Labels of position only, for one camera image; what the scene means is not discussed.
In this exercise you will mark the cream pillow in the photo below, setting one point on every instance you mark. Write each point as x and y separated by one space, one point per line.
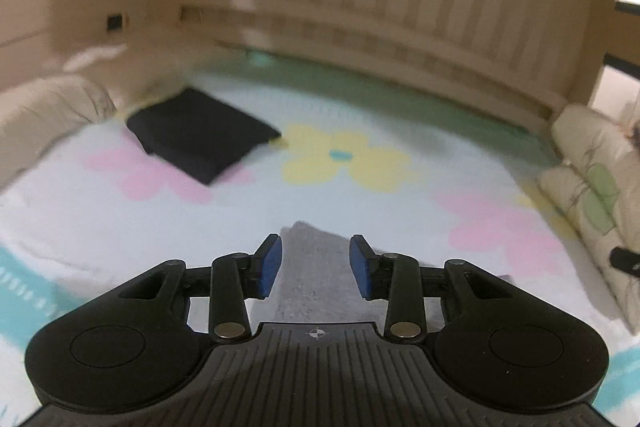
45 112

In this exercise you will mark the wooden bed rail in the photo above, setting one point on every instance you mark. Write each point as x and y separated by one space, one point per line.
375 7

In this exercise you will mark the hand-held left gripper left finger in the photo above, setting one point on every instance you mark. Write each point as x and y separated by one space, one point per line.
270 267

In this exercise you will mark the black folded cloth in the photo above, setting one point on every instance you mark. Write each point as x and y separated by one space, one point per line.
200 137

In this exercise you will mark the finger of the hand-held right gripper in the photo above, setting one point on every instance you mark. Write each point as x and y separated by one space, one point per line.
627 261

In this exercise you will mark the black wall socket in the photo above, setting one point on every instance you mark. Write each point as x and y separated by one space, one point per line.
115 23

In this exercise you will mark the flower-printed bed sheet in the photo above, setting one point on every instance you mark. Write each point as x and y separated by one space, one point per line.
400 207

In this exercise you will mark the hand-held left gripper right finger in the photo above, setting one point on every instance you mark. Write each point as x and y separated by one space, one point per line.
362 267

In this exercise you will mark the grey pants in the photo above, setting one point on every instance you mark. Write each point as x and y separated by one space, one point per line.
315 267

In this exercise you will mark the folded cactus-print quilt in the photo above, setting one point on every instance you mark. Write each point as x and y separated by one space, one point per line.
595 192

